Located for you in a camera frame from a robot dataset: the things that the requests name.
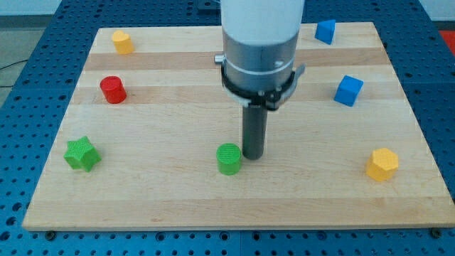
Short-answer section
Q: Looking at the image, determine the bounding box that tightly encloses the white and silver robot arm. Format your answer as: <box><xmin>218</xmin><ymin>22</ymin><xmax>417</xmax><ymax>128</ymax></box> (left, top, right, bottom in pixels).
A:
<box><xmin>220</xmin><ymin>0</ymin><xmax>305</xmax><ymax>111</ymax></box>

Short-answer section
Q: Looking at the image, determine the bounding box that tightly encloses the green star block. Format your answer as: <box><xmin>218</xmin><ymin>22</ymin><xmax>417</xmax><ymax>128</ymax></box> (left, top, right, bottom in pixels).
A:
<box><xmin>64</xmin><ymin>136</ymin><xmax>102</xmax><ymax>172</ymax></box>

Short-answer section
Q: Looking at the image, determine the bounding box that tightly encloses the green cylinder block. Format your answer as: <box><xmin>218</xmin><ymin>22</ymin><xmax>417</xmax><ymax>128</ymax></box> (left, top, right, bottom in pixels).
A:
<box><xmin>216</xmin><ymin>143</ymin><xmax>242</xmax><ymax>176</ymax></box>

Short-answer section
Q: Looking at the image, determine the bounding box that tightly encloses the dark cylindrical pointer tool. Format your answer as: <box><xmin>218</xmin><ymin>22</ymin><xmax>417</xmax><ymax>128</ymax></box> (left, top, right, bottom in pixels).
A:
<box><xmin>242</xmin><ymin>105</ymin><xmax>267</xmax><ymax>160</ymax></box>

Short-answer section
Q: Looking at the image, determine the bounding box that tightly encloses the wooden board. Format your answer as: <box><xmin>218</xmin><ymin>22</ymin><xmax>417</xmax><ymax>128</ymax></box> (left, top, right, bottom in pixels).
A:
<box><xmin>23</xmin><ymin>22</ymin><xmax>454</xmax><ymax>231</ymax></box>

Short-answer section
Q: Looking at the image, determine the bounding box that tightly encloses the red cylinder block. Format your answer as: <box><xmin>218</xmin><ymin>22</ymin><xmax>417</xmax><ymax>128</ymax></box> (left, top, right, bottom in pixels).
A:
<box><xmin>100</xmin><ymin>76</ymin><xmax>127</xmax><ymax>104</ymax></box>

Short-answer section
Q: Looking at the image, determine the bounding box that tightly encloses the blue cube block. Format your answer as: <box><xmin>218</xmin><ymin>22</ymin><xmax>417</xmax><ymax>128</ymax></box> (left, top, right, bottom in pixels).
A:
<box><xmin>334</xmin><ymin>75</ymin><xmax>364</xmax><ymax>107</ymax></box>

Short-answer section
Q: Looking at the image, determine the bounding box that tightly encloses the yellow heart block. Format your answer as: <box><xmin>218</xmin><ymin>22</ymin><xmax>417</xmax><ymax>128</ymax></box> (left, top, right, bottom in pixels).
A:
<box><xmin>111</xmin><ymin>30</ymin><xmax>135</xmax><ymax>55</ymax></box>

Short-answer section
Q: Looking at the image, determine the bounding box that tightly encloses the blue triangle block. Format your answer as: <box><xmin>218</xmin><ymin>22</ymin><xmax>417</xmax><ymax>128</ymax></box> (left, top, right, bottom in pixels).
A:
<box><xmin>314</xmin><ymin>19</ymin><xmax>336</xmax><ymax>45</ymax></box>

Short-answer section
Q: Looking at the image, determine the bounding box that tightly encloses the yellow hexagon block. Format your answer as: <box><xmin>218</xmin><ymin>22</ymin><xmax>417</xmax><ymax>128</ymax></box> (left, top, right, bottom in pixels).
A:
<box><xmin>365</xmin><ymin>148</ymin><xmax>399</xmax><ymax>181</ymax></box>

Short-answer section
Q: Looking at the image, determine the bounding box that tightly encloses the black cable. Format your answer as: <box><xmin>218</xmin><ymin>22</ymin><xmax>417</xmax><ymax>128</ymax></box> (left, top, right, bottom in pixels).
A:
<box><xmin>0</xmin><ymin>59</ymin><xmax>28</xmax><ymax>89</ymax></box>

